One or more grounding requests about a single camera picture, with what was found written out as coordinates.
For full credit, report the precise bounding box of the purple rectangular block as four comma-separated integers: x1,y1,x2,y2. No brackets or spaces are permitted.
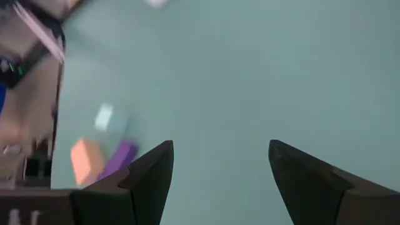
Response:
98,139,139,181

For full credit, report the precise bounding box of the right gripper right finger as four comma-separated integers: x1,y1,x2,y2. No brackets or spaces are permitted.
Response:
268,139,400,225

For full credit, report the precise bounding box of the short orange block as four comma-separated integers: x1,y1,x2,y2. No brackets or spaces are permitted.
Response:
70,137,107,187

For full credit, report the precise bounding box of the white plastic bin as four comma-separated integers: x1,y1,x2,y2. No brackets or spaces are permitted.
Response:
143,0,171,9

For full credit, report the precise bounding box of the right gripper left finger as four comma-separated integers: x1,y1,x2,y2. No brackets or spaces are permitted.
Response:
70,139,174,225

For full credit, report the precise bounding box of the teal cube block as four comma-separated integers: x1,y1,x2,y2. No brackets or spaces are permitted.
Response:
93,102,131,138

